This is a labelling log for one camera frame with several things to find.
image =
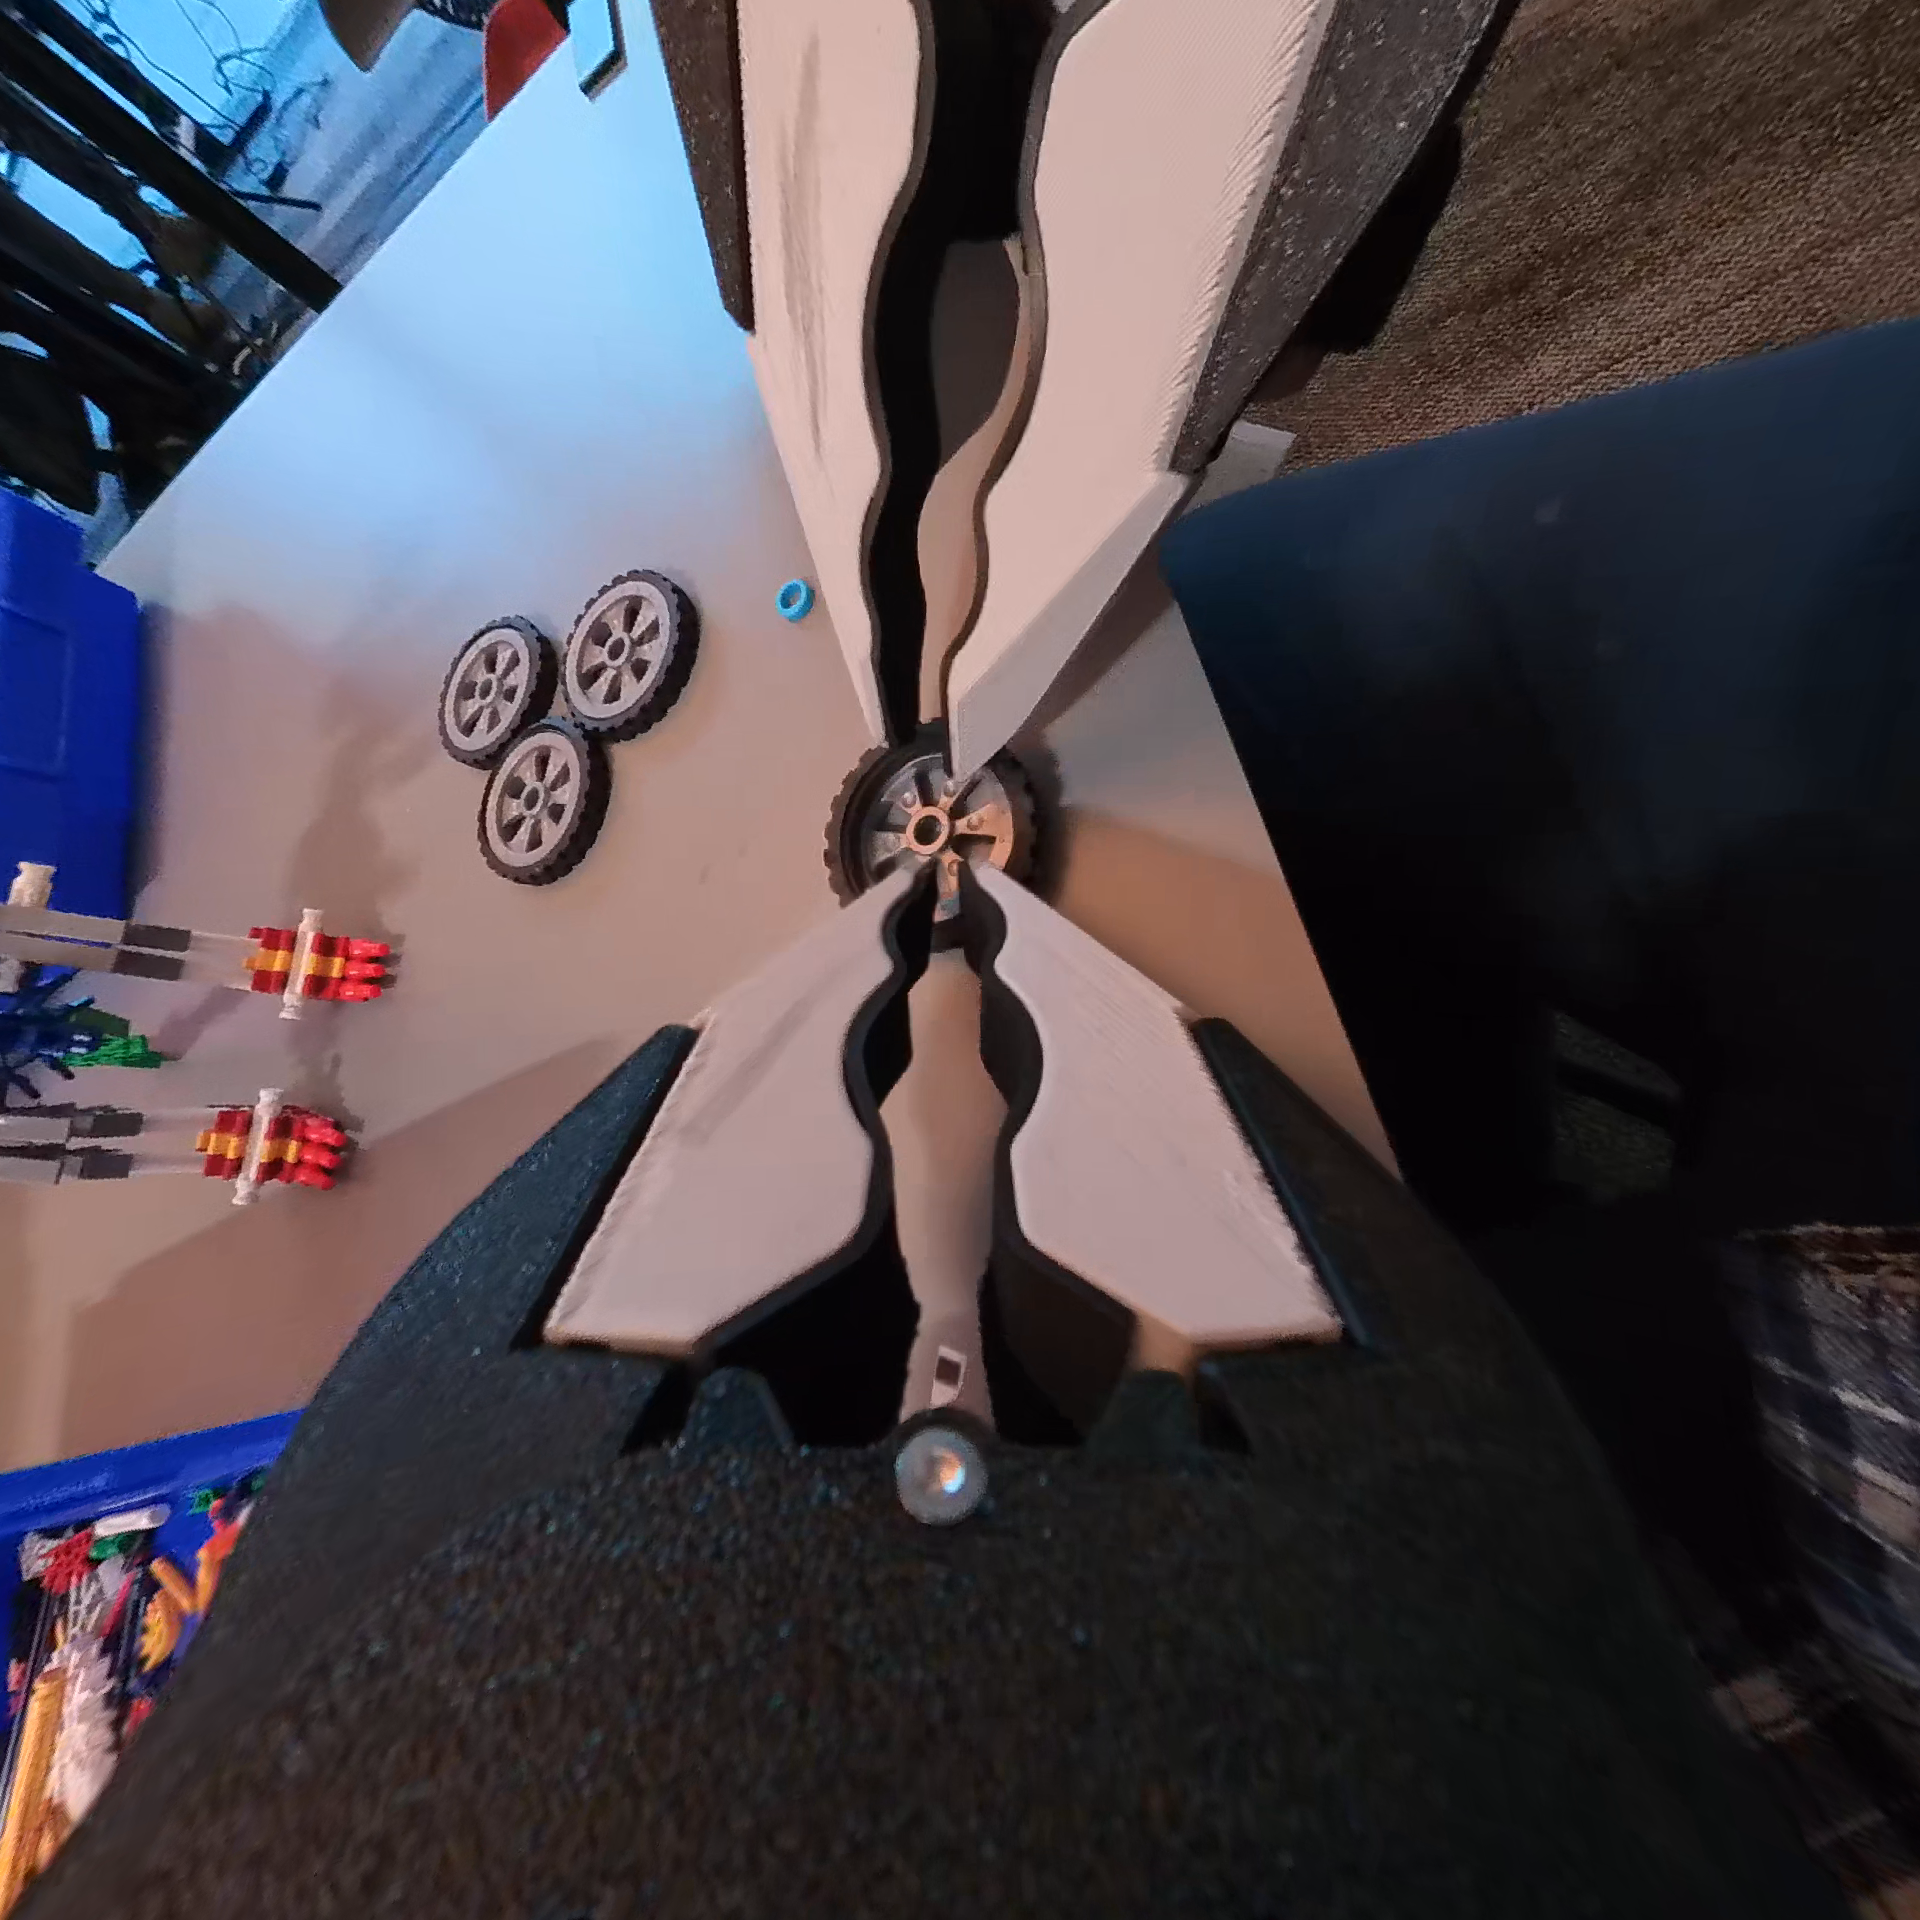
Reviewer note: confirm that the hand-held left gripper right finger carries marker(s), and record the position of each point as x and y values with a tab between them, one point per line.
1155	1185

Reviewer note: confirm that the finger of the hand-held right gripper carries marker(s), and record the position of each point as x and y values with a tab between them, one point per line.
1155	224
795	298

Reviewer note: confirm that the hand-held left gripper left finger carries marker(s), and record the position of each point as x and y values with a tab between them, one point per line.
720	1185

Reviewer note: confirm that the grey toy wheel black tyre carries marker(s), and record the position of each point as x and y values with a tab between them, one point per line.
478	715
601	683
877	804
514	824

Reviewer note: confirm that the red plastic object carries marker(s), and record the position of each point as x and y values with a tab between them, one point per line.
520	51

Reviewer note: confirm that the colourful construction toy figure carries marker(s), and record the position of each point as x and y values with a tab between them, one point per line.
317	964

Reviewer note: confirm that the person's dark trousers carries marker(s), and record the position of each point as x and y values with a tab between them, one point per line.
1574	749

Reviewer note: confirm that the blue plastic bin white tag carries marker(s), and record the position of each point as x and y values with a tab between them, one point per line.
149	1464

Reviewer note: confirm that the black metal rack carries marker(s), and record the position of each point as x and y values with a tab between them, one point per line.
135	169

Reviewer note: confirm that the person's plaid shirt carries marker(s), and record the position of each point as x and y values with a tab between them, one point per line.
1829	1424

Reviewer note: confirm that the pile of colourful construction pieces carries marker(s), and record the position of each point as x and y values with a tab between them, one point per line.
74	1650

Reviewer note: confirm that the plain blue plastic bin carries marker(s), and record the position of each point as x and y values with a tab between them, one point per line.
59	705

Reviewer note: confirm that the grey metal bracket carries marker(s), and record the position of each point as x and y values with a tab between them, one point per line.
596	48

